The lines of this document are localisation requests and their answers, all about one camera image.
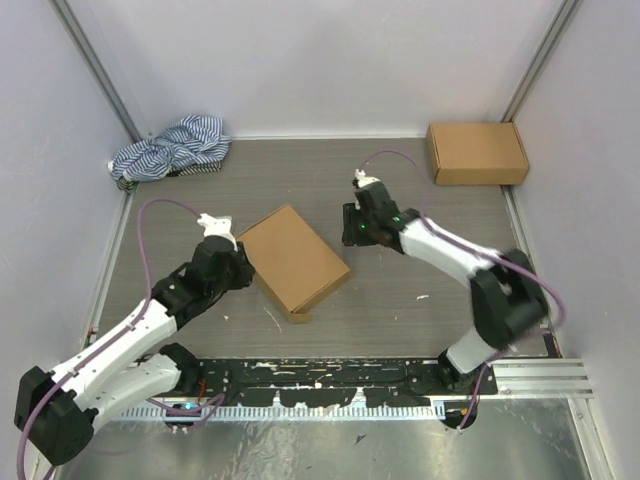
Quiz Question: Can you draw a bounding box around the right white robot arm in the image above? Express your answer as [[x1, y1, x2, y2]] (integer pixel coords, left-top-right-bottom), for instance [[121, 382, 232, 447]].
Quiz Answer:
[[342, 170, 549, 395]]

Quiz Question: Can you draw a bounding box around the aluminium front rail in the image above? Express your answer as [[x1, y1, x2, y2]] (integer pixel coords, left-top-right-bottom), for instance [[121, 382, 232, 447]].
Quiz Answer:
[[491, 358, 593, 399]]

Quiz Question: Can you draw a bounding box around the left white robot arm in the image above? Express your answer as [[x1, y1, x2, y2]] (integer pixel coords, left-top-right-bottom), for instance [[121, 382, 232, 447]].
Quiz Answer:
[[14, 235, 255, 475]]

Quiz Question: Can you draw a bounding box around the brown cardboard box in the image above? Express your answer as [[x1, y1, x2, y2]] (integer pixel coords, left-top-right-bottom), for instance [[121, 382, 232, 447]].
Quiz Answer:
[[238, 205, 351, 324], [426, 122, 529, 186]]

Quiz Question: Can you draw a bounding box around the folded brown cardboard box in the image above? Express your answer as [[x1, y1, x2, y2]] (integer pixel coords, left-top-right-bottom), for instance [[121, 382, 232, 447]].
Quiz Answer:
[[426, 122, 529, 186]]

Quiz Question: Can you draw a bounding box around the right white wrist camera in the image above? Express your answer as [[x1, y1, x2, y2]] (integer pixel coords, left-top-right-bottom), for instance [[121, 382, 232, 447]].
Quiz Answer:
[[352, 169, 380, 189]]

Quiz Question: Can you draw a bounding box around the slotted cable duct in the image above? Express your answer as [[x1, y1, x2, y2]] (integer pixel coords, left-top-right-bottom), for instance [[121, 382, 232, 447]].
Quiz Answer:
[[109, 403, 447, 422]]

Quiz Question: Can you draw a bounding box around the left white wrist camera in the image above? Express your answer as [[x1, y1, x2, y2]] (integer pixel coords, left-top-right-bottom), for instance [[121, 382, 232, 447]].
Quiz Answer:
[[196, 213, 238, 251]]

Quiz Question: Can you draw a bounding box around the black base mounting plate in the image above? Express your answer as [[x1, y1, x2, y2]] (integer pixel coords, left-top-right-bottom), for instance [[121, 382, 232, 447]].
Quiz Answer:
[[163, 357, 477, 408]]

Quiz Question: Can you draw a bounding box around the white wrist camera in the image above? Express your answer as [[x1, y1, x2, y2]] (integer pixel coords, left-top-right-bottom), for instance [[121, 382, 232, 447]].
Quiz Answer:
[[196, 213, 238, 251], [352, 169, 380, 189]]

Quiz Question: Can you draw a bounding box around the blue striped cloth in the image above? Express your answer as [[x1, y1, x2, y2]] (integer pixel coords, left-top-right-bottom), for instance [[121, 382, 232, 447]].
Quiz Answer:
[[108, 115, 232, 191]]

